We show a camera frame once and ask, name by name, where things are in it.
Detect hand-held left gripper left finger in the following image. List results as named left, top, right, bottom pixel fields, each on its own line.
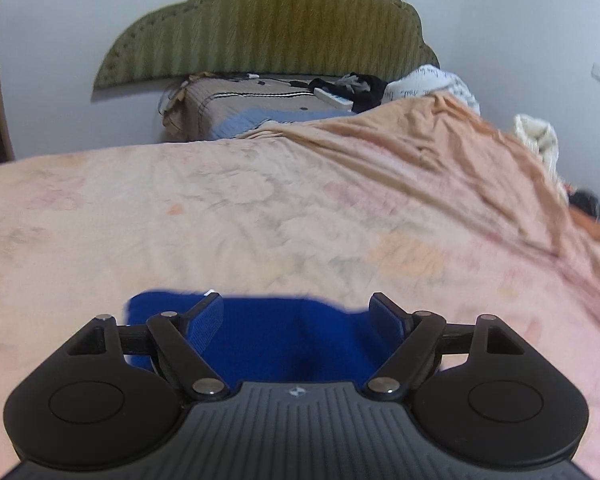
left=69, top=291, right=231, bottom=401

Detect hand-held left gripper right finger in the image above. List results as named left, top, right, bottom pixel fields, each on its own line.
left=362, top=291, right=523, bottom=401

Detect blue knitted sweater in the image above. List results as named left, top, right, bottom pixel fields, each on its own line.
left=124, top=287, right=397, bottom=387

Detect black clothes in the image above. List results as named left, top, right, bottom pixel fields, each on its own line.
left=307, top=73, right=393, bottom=114

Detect pink floral blanket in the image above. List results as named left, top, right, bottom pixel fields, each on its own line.
left=0, top=94, right=600, bottom=480

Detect brown striped pillow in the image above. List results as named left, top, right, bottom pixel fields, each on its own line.
left=160, top=74, right=360, bottom=143

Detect white power strip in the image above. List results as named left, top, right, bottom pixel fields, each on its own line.
left=313, top=87, right=355, bottom=110

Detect cream knitted cloth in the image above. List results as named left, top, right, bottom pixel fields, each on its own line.
left=511, top=113, right=565, bottom=188

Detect white printed cloth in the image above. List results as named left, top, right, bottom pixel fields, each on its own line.
left=382, top=64, right=482, bottom=117

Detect dark patterned cloth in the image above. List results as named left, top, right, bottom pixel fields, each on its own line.
left=566, top=186, right=600, bottom=250

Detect green padded headboard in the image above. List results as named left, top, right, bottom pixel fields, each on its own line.
left=94, top=0, right=440, bottom=92

